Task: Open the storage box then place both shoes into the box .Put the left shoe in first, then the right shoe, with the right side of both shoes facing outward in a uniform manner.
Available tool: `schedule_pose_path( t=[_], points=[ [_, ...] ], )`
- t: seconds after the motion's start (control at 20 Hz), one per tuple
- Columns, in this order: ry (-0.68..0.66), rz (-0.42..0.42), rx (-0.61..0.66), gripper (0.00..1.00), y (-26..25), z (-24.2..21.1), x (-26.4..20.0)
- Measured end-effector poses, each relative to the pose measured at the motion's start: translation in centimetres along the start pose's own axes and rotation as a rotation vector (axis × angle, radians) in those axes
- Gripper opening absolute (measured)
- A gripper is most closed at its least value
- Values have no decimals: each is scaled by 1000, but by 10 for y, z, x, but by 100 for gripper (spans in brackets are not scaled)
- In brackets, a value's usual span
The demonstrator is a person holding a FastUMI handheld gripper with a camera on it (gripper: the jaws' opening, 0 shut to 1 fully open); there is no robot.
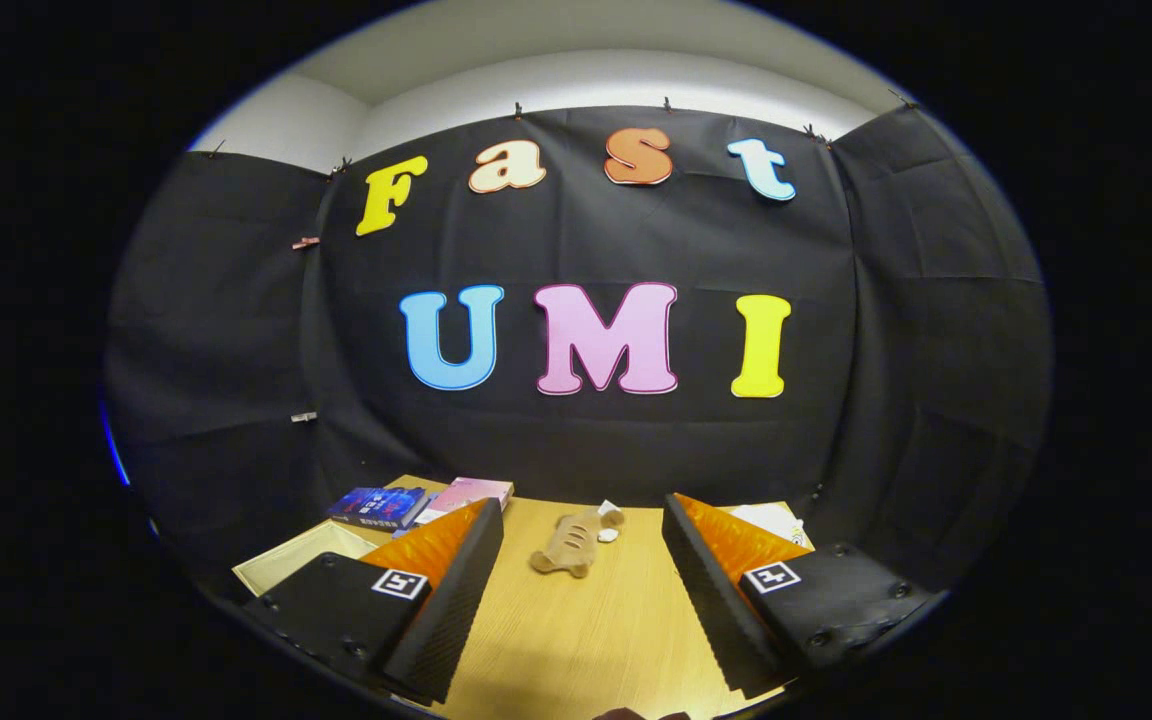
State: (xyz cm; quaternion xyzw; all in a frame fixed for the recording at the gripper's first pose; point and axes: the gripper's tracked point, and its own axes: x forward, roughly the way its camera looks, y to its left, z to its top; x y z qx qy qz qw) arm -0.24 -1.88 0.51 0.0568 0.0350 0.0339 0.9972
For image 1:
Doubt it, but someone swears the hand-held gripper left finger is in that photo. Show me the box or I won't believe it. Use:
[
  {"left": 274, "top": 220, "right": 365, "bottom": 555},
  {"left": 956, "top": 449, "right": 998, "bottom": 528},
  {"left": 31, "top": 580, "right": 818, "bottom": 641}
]
[{"left": 242, "top": 497, "right": 506, "bottom": 706}]

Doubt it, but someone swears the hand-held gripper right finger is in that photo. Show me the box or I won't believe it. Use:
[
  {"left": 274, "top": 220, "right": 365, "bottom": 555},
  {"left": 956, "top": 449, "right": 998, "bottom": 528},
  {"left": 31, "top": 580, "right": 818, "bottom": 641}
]
[{"left": 662, "top": 492, "right": 939, "bottom": 701}]

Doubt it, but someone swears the fabric storage box with lid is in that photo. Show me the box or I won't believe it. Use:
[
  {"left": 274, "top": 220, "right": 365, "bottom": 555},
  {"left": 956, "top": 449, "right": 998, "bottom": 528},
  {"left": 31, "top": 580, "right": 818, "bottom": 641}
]
[{"left": 232, "top": 520, "right": 382, "bottom": 598}]

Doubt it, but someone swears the white bottle orange label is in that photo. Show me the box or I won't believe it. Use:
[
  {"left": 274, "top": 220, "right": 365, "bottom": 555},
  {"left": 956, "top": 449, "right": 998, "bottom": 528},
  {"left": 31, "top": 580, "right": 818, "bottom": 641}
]
[{"left": 726, "top": 503, "right": 807, "bottom": 546}]

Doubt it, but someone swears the pink book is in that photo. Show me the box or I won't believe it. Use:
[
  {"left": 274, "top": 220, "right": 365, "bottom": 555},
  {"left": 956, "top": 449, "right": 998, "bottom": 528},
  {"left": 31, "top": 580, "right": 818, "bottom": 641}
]
[{"left": 414, "top": 477, "right": 515, "bottom": 526}]

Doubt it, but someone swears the dark blue book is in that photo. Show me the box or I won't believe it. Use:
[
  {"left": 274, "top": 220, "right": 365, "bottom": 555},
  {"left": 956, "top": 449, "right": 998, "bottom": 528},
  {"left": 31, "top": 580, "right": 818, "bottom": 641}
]
[{"left": 328, "top": 486, "right": 429, "bottom": 531}]

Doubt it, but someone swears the brown plush toy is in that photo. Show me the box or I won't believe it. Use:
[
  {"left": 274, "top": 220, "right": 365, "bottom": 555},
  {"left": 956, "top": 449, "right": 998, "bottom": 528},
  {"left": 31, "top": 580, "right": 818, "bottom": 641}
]
[{"left": 530, "top": 500, "right": 627, "bottom": 580}]

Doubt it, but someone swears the black backdrop cloth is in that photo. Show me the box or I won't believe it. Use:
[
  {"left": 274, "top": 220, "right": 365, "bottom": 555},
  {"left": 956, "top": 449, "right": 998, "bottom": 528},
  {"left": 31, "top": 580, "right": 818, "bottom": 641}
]
[{"left": 101, "top": 100, "right": 1052, "bottom": 601}]

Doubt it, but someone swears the row of black clips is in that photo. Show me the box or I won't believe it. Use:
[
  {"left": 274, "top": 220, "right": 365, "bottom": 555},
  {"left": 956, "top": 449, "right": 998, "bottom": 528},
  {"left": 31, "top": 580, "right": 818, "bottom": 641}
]
[{"left": 204, "top": 92, "right": 922, "bottom": 181}]

